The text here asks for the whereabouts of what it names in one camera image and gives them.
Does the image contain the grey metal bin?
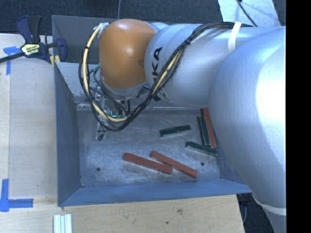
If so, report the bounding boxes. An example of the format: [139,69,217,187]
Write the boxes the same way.
[51,15,252,207]

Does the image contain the red-brown flat block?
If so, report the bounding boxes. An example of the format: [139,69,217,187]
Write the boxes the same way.
[200,108,217,149]
[122,152,173,175]
[150,150,199,179]

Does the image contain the dark green flat block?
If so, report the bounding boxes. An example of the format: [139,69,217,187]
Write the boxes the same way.
[185,141,219,157]
[196,115,211,147]
[159,124,191,138]

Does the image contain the pale wood board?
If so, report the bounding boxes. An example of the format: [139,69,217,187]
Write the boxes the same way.
[8,57,59,200]

